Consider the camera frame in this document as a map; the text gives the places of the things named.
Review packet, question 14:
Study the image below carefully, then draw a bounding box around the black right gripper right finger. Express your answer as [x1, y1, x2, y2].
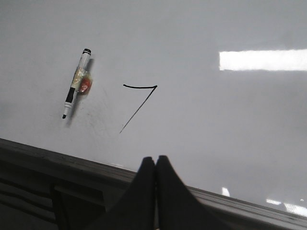
[156, 155, 230, 230]

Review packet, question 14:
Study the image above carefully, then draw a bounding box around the white whiteboard with metal frame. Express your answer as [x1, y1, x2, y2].
[0, 0, 307, 230]

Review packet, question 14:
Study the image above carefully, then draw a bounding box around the black whiteboard marker with magnet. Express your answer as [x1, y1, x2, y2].
[62, 48, 93, 119]

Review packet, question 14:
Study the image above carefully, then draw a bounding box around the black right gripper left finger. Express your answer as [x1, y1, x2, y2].
[86, 157, 155, 230]

